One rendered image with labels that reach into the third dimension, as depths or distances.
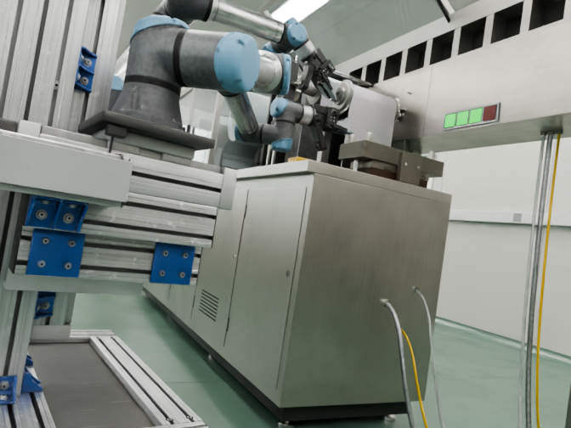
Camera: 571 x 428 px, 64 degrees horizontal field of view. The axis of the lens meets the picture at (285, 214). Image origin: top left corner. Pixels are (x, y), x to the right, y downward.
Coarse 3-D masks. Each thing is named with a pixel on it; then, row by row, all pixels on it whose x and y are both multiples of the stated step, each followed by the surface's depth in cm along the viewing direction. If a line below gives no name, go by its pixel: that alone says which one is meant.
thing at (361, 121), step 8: (352, 112) 186; (360, 112) 188; (368, 112) 190; (352, 120) 187; (360, 120) 189; (368, 120) 190; (376, 120) 192; (384, 120) 194; (392, 120) 196; (352, 128) 187; (360, 128) 189; (368, 128) 191; (376, 128) 193; (384, 128) 194; (392, 128) 196; (360, 136) 189; (376, 136) 193; (384, 136) 195; (392, 136) 197; (384, 144) 195
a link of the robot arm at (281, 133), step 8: (280, 120) 169; (264, 128) 170; (272, 128) 170; (280, 128) 169; (288, 128) 169; (264, 136) 170; (272, 136) 170; (280, 136) 169; (288, 136) 169; (272, 144) 171; (280, 144) 169; (288, 144) 170
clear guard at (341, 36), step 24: (288, 0) 249; (312, 0) 237; (336, 0) 227; (360, 0) 217; (384, 0) 209; (408, 0) 200; (432, 0) 193; (312, 24) 252; (336, 24) 240; (360, 24) 230; (384, 24) 220; (408, 24) 211; (336, 48) 256; (360, 48) 244
